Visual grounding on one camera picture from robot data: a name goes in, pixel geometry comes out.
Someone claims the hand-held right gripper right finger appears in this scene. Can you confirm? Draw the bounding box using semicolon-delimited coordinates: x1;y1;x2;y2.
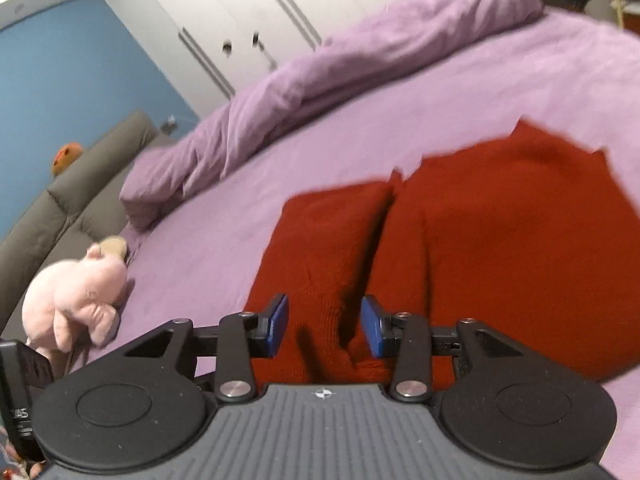
360;294;537;404

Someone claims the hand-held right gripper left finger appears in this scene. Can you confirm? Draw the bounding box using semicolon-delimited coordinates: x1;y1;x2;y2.
107;293;290;402

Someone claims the rust red buttoned cardigan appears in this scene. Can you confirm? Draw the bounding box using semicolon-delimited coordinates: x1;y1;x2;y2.
244;117;640;386

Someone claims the pink plush pig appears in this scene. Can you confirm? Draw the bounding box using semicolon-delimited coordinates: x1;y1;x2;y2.
22;244;136;362

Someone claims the brown plush toy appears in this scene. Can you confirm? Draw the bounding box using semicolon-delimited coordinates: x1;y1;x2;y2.
97;235;129;262

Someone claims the grey padded headboard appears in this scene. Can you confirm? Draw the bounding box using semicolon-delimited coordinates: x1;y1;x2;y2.
0;110;182;333

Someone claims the orange plush toy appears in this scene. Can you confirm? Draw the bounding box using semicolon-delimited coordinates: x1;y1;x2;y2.
52;142;84;177

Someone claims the purple duvet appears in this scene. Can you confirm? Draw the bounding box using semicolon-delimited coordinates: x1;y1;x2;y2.
120;0;546;233

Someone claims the white wardrobe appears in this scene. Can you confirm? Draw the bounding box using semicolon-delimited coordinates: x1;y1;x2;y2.
100;0;526;122

